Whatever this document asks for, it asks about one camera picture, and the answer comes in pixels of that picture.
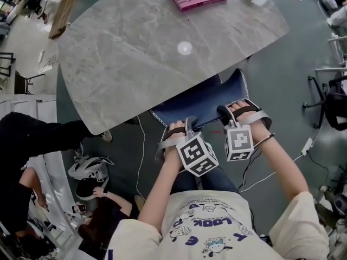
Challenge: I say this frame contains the white power cable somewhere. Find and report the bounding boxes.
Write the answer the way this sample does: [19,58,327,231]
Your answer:
[238,154,304,193]

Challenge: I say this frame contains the white floor cable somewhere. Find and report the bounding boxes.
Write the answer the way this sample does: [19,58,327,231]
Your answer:
[135,114,147,200]

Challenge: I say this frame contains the person's right hand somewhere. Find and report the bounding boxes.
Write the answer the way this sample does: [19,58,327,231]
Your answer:
[229,99,260,122]

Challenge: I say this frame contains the person's right forearm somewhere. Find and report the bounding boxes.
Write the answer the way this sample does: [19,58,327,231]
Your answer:
[253,123,310,200]

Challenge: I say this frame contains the blue jeans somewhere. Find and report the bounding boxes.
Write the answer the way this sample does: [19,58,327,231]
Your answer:
[173,166,239,194]

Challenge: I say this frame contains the cream printed t-shirt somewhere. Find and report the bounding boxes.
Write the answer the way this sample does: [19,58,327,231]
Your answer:
[105,190,330,260]

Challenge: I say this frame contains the white and black helmet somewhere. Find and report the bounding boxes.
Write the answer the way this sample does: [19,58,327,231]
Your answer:
[67,155,111,200]

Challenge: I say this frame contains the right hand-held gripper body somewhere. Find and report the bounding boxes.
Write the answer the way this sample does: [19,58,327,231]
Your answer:
[223,98,273,163]

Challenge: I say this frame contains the black office chair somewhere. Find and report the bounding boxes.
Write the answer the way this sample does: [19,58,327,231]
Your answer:
[301,75,347,132]

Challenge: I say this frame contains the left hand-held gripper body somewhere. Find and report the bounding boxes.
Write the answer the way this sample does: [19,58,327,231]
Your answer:
[155,123,219,178]

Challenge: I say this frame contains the grey marble table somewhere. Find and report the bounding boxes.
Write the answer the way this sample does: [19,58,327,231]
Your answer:
[58,0,290,135]

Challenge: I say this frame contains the person's left forearm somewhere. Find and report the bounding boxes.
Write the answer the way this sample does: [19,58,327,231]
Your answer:
[137,144,188,222]

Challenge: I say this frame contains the person's left hand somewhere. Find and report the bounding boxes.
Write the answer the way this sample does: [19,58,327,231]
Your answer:
[165,120,188,146]

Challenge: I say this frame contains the wooden floor platform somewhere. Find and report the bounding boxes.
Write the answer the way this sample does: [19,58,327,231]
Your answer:
[48,0,85,40]

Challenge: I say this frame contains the blue upholstered chair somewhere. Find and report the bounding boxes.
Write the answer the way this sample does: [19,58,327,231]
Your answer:
[150,68,250,131]

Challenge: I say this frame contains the white work table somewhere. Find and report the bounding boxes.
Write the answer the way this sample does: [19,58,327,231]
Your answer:
[0,94,80,254]

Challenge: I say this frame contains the black wrist bracelet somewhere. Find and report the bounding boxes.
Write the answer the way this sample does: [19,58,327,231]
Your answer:
[254,133,276,148]

